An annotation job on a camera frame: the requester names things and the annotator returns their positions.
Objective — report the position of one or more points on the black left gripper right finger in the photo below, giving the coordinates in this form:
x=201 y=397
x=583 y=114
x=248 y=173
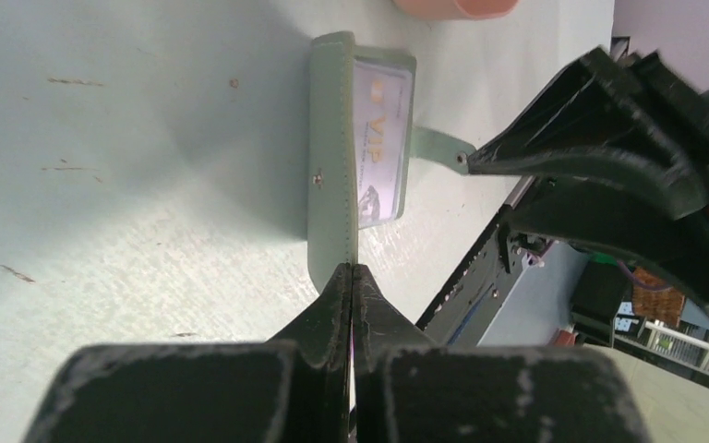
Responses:
x=377 y=325

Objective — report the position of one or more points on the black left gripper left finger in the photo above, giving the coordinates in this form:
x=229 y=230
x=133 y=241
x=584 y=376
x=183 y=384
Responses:
x=322 y=331

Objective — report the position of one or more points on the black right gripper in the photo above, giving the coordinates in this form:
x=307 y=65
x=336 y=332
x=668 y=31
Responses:
x=595 y=121

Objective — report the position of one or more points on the green leather card holder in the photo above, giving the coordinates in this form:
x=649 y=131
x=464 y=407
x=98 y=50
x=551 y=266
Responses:
x=332 y=224

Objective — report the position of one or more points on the white printed credit card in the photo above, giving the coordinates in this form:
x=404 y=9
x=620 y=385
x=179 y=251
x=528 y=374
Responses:
x=382 y=101

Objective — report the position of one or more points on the pink oval plastic tray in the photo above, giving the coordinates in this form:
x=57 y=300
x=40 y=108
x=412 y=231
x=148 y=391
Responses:
x=456 y=9

